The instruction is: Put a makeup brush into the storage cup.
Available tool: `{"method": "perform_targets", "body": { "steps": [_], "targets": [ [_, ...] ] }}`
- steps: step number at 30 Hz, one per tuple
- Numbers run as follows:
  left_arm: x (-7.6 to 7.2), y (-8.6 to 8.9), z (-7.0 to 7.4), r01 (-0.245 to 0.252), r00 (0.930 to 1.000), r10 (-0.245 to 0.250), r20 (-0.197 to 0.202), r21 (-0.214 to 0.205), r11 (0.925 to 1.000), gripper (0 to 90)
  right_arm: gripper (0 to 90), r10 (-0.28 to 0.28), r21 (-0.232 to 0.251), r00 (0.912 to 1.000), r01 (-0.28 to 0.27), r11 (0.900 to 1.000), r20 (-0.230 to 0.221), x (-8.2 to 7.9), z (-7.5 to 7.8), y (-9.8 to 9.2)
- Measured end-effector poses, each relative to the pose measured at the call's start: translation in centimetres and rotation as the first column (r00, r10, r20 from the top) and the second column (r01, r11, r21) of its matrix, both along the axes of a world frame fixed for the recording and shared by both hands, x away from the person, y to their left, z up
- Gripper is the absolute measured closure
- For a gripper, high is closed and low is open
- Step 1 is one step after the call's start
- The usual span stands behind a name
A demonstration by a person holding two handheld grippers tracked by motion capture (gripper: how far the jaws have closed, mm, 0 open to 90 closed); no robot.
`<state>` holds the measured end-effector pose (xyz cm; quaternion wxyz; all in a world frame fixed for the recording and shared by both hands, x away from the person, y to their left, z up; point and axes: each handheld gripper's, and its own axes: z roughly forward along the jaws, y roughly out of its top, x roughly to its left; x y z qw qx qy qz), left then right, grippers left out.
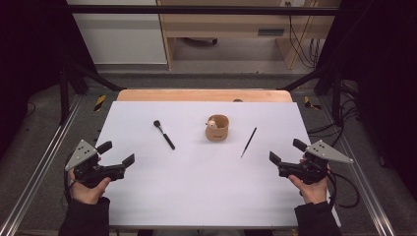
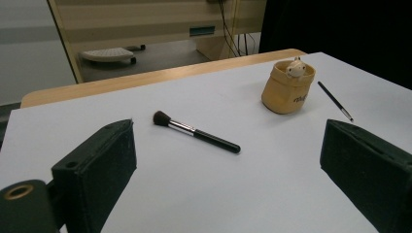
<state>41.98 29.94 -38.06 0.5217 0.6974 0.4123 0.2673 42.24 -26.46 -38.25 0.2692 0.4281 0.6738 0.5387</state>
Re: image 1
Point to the person's left hand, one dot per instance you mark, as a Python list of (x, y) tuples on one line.
[(87, 195)]

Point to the black makeup brush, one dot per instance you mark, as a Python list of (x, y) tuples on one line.
[(167, 139)]

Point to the dark curtain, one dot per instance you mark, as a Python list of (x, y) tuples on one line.
[(383, 65), (29, 49)]

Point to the black frame bar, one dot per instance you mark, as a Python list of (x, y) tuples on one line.
[(196, 10)]

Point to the thin black brush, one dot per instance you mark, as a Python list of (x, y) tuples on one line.
[(249, 141)]

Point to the person's right hand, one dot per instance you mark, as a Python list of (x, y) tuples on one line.
[(313, 194)]

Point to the white sheet mat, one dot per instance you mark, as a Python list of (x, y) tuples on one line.
[(196, 183)]

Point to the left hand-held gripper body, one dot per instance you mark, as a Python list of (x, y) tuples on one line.
[(83, 154)]

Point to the light wooden desk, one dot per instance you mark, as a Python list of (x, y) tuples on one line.
[(223, 26)]

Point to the brown wooden cup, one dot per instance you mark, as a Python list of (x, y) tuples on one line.
[(217, 133)]

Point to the aluminium rail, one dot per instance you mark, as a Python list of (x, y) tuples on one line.
[(39, 170), (360, 177)]

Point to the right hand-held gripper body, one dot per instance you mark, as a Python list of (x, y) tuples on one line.
[(324, 153)]

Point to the black metal stand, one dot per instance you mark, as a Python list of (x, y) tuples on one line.
[(64, 95), (336, 98)]

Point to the white cabinet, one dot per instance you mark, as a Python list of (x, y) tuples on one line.
[(121, 39)]

